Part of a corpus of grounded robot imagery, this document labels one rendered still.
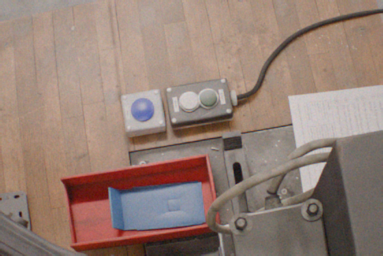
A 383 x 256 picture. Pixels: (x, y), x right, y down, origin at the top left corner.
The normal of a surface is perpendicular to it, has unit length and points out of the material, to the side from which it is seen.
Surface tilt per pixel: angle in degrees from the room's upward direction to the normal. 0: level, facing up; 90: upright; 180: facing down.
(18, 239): 26
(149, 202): 0
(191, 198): 0
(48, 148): 0
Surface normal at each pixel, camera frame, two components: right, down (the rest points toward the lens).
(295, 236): -0.04, -0.29
